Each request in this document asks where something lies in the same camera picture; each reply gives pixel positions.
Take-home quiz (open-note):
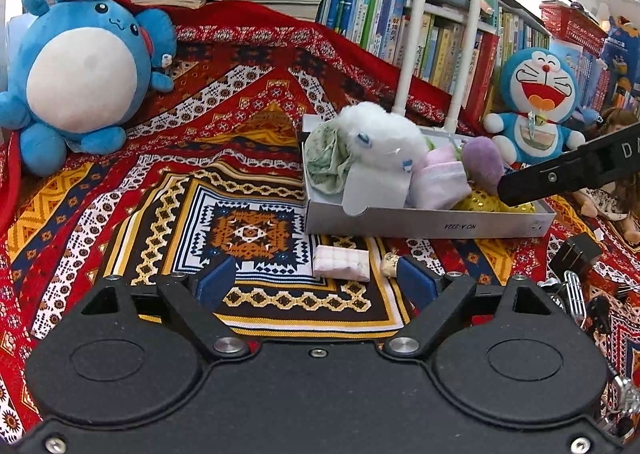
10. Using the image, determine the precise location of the pink cloth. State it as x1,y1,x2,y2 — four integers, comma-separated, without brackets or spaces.
409,144,472,210

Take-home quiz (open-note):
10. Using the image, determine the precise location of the row of upright books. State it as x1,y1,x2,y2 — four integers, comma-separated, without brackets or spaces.
319,0,640,120

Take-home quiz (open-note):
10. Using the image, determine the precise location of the red patterned blanket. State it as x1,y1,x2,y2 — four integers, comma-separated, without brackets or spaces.
1,2,634,453

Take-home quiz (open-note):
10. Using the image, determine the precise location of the yellow sequin band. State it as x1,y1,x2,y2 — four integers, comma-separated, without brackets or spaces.
452,188,536,214

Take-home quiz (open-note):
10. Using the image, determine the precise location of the white fluffy plush toy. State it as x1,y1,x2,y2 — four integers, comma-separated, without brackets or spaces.
334,102,430,174

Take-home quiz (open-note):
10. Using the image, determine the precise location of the blue round plush toy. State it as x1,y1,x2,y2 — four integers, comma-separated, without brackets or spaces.
1,0,177,177

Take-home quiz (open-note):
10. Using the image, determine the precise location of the brown haired doll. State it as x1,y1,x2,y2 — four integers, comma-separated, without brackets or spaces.
573,107,639,245

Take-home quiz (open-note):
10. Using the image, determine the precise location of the Doraemon plush toy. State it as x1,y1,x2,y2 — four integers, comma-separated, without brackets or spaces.
483,48,586,166

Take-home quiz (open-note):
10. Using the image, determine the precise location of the red plastic basket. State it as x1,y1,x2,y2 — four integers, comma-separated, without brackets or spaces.
539,1,606,56

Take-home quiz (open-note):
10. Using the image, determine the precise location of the green white knit ball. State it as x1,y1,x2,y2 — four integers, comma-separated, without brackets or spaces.
303,122,352,195

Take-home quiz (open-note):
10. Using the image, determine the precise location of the white cloth pad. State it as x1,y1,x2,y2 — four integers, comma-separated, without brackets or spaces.
342,162,411,216

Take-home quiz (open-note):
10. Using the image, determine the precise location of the white pipe frame handle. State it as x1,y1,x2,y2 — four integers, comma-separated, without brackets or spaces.
393,0,488,134

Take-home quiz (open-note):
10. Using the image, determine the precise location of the black binder clip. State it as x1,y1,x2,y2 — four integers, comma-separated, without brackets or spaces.
550,233,603,281

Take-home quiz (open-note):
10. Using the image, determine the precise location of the silver hair clip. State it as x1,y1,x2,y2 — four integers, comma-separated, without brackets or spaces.
538,270,587,328

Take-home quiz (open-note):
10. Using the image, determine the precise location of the grey cardboard tray box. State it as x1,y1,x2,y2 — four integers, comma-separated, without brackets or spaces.
302,116,554,238

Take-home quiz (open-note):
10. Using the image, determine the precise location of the blue cardboard package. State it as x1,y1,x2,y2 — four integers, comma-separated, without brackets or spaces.
601,16,639,96

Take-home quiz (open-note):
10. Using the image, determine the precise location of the purple plush toy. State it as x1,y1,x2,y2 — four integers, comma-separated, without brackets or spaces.
461,136,506,196

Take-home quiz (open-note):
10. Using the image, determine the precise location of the pink checked tissue pack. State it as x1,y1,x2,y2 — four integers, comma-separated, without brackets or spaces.
312,245,370,283

